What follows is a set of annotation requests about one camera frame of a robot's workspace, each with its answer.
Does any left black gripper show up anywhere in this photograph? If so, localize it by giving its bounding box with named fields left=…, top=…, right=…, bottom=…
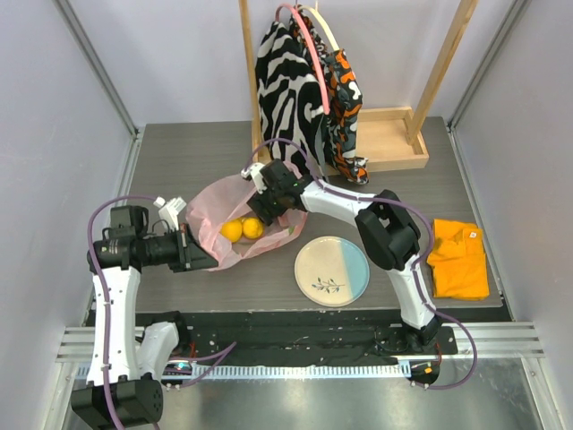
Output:
left=141, top=222, right=218, bottom=272

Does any pink plastic bag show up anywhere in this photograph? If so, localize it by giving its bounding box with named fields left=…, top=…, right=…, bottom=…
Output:
left=185, top=174, right=307, bottom=271

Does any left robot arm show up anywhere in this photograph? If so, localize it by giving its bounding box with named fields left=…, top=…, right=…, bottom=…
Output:
left=71, top=197, right=218, bottom=429

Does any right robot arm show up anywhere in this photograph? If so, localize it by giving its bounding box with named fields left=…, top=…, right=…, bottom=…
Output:
left=241, top=159, right=441, bottom=354

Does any fake orange fruit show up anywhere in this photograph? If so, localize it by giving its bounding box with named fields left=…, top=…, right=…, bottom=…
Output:
left=242, top=218, right=264, bottom=240
left=220, top=219, right=243, bottom=243

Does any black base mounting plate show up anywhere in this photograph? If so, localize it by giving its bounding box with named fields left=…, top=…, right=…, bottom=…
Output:
left=133, top=308, right=458, bottom=364

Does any orange black patterned garment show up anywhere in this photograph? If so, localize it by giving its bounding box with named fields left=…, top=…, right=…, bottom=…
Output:
left=298, top=9, right=369, bottom=185

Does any black white zebra garment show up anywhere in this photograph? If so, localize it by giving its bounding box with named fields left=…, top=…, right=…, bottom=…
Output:
left=254, top=21, right=326, bottom=175

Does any cream and blue plate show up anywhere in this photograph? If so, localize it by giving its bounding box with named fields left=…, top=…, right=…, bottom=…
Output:
left=294, top=236, right=370, bottom=307

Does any pink hanger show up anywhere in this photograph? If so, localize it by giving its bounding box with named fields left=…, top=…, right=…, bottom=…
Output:
left=275, top=3, right=330, bottom=115

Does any wooden clothes rack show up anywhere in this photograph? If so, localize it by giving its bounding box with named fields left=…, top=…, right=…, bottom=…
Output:
left=238, top=1, right=479, bottom=172

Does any cream wooden hanger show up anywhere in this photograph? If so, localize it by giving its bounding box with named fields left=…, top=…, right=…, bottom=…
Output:
left=298, top=4, right=340, bottom=51

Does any orange folded cloth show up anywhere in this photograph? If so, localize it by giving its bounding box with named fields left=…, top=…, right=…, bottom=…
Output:
left=427, top=219, right=490, bottom=301

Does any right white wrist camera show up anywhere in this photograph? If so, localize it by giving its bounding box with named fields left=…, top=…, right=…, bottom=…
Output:
left=240, top=162, right=267, bottom=194

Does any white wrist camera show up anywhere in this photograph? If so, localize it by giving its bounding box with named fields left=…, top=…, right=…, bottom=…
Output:
left=153, top=196, right=186, bottom=232
left=240, top=162, right=267, bottom=194

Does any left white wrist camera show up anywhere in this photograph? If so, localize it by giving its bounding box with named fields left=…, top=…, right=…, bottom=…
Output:
left=153, top=196, right=186, bottom=232

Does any white slotted cable duct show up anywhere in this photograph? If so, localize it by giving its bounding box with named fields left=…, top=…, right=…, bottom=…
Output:
left=78, top=362, right=412, bottom=381

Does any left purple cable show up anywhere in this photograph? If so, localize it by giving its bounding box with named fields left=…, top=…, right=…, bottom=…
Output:
left=86, top=194, right=162, bottom=430

